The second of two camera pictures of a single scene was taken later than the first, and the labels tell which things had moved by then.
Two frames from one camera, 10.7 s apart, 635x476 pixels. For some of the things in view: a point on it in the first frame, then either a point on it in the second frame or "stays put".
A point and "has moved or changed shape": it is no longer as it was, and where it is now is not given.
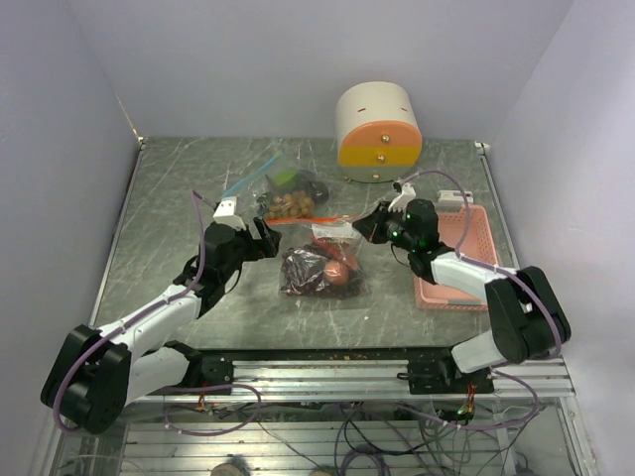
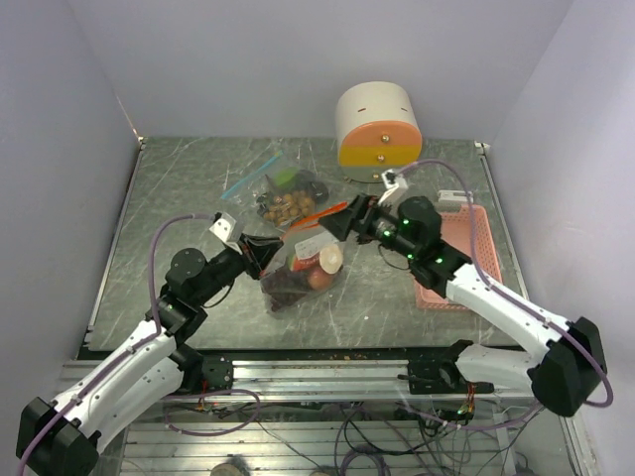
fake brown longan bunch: x=294 y=204 stays put
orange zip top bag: x=321 y=258 has moved or changed shape
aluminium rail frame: x=342 y=416 stays put
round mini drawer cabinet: x=378 y=131 stays put
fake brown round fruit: x=336 y=272 → x=319 y=280
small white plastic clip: x=448 y=196 stays put
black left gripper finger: x=260 y=248 → x=257 y=263
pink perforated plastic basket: x=477 y=244 stays put
